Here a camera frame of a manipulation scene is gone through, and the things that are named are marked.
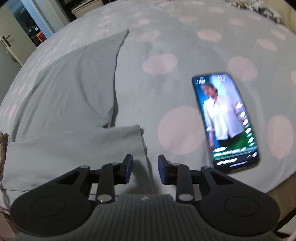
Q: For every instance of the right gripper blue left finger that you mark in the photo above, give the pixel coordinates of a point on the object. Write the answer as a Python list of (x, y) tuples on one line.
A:
[(111, 175)]

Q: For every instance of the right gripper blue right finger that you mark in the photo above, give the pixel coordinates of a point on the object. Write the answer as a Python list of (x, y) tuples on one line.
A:
[(178, 175)]

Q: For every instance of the grey long-sleeve garment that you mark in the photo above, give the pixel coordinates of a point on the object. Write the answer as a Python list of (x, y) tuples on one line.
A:
[(67, 120)]

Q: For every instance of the black smartphone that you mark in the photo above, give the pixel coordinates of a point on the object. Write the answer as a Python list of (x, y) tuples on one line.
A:
[(231, 140)]

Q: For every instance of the folded brown tank top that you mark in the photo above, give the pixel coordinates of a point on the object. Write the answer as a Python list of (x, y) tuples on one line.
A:
[(4, 139)]

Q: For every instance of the grey pink-dotted bed sheet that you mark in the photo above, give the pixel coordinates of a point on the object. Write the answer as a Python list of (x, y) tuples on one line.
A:
[(170, 42)]

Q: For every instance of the cream storage box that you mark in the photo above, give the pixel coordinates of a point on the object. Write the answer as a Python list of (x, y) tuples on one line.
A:
[(86, 7)]

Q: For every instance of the white door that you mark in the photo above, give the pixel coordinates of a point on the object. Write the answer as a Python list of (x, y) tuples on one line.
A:
[(14, 38)]

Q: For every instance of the patterned black-white cloth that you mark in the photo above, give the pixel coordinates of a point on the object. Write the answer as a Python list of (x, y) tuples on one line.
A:
[(257, 6)]

